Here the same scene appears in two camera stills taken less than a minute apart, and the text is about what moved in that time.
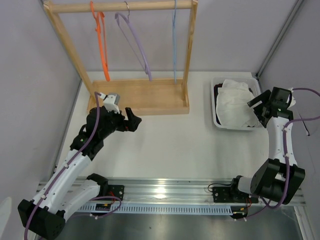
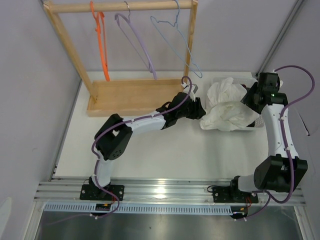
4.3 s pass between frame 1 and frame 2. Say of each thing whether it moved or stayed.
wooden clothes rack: stayed
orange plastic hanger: stayed
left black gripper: moved
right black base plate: stayed
